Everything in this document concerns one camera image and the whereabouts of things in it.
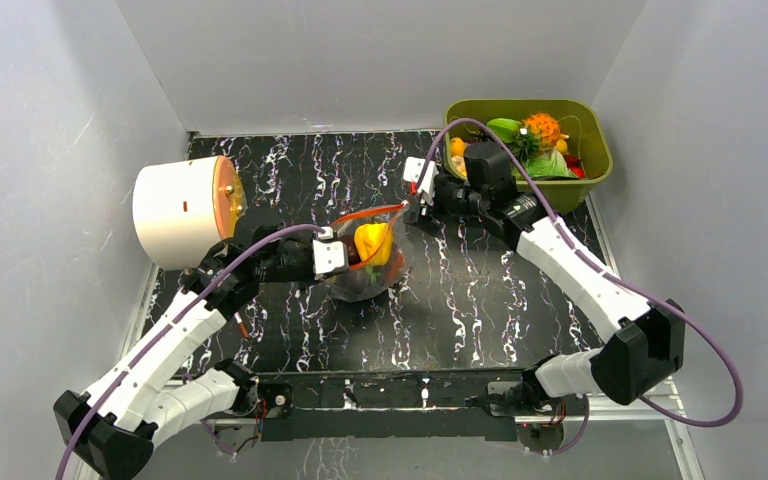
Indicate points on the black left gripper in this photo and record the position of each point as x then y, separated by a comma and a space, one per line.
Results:
308, 245

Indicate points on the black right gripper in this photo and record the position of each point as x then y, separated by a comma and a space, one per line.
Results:
428, 205

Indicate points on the clear orange zip top bag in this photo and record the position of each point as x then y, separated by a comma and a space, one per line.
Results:
362, 283

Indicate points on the yellow toy bell pepper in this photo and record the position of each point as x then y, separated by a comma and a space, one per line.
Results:
374, 242

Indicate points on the dark maroon toy fruit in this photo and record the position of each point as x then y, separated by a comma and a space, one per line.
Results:
353, 255

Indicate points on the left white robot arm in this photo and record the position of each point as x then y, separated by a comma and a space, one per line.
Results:
115, 424

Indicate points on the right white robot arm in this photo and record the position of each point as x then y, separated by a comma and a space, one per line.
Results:
643, 344

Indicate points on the small orange tipped pen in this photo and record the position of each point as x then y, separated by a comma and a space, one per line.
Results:
242, 325

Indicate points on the orange yellow toy pear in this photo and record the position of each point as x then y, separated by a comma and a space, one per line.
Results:
457, 147

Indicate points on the white cylinder orange lid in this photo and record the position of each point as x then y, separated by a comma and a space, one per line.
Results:
182, 209

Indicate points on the light green toy vegetable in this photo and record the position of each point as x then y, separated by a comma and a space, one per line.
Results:
505, 129

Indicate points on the green toy cabbage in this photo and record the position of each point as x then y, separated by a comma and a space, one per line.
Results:
548, 166

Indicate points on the toy pineapple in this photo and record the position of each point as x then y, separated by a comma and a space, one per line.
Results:
537, 135

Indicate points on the olive green plastic bin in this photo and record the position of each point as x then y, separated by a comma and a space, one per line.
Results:
577, 120

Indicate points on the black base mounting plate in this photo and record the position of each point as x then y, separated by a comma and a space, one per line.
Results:
493, 404

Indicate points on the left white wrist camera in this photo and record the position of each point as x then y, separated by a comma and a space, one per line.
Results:
330, 256

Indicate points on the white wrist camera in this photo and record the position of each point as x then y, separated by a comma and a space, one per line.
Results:
330, 256
419, 174

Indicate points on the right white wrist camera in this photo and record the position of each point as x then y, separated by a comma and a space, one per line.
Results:
419, 174

